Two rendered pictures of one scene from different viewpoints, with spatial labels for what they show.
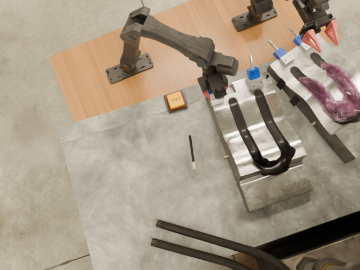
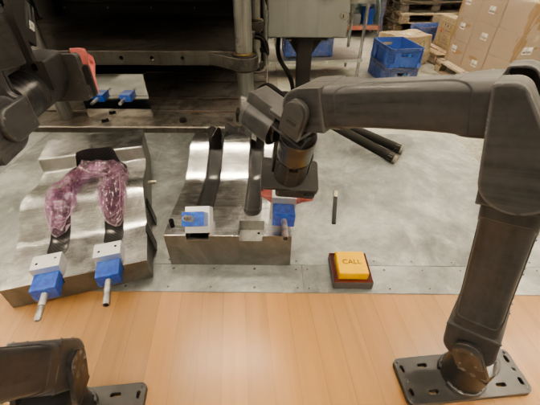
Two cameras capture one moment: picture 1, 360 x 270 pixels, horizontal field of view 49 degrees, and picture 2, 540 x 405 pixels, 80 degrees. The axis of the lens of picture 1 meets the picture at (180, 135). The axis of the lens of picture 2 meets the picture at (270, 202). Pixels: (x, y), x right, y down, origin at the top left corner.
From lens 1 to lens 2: 1.47 m
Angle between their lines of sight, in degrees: 66
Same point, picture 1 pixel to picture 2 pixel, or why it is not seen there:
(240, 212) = not seen: hidden behind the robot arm
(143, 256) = (409, 147)
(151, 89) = (398, 311)
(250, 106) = (227, 199)
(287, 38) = (57, 327)
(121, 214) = (439, 176)
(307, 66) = (86, 239)
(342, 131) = (131, 145)
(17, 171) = not seen: outside the picture
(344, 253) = (209, 121)
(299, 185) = not seen: hidden behind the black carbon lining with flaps
